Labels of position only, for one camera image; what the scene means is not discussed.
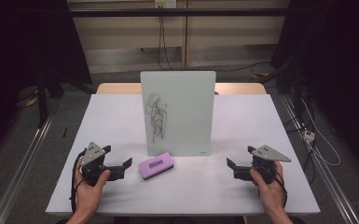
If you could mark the black marker pen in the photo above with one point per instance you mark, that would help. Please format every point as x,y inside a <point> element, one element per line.
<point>65,132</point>

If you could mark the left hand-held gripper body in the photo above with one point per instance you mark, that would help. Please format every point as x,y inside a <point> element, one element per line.
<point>90,154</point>

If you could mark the wooden table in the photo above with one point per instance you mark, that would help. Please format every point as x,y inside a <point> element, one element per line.
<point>118,88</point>

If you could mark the person's left hand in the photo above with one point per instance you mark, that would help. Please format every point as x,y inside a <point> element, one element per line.
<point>88,194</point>

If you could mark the white wall socket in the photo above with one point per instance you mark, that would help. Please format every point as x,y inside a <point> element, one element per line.
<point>165,3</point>

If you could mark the frosted glass whiteboard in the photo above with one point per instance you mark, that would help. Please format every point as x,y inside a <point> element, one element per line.
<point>186,109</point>

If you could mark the person's right hand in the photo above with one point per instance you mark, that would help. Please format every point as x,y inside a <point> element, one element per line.
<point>270,193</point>

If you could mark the dark curtain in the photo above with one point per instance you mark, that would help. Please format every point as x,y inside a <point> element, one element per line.
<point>18,56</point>
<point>342,62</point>

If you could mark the aluminium floor rail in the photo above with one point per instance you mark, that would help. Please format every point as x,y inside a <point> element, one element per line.
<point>332,186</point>
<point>21,168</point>

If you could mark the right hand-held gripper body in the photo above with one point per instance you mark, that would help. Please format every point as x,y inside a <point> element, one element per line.
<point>265,160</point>

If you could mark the purple whiteboard eraser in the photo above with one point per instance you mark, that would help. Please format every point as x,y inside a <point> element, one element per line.
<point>155,165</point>

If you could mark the black metal stand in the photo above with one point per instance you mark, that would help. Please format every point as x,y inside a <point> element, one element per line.
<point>42,99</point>

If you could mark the black horizontal frame bar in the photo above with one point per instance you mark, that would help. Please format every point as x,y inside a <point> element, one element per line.
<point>121,12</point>

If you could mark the white table cover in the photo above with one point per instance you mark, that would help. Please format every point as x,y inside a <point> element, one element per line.
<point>112,124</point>

